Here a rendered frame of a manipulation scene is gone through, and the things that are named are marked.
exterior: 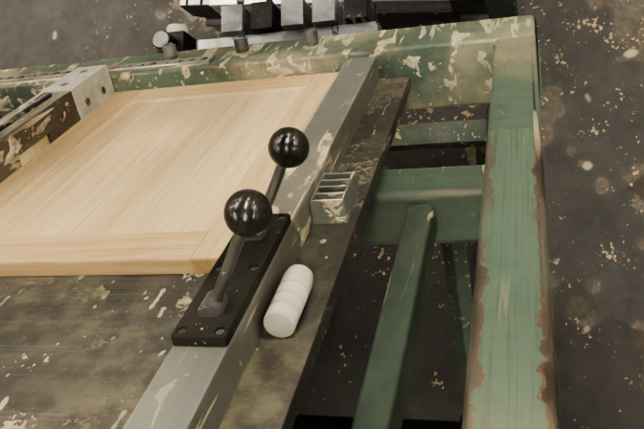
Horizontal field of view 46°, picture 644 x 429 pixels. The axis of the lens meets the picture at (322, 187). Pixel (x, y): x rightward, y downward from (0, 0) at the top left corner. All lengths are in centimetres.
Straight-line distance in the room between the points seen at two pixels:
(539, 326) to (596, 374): 151
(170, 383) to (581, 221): 160
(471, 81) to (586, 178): 90
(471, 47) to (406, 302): 55
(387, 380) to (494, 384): 19
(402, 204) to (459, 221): 7
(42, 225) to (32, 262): 10
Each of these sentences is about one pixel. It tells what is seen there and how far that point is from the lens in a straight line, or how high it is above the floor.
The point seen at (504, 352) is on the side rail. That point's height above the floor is 151.
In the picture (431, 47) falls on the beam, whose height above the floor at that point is 91.
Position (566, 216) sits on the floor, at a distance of 207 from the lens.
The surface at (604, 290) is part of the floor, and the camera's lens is 207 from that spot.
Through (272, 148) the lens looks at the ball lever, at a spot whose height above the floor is 144.
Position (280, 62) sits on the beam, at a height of 91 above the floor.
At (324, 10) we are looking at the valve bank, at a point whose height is 76.
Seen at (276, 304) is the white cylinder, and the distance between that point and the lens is 67.
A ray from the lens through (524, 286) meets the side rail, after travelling 61.
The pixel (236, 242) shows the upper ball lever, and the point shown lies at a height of 151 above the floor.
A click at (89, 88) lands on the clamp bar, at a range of 135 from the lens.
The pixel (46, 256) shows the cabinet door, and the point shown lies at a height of 134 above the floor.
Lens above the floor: 206
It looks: 72 degrees down
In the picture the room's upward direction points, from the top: 66 degrees counter-clockwise
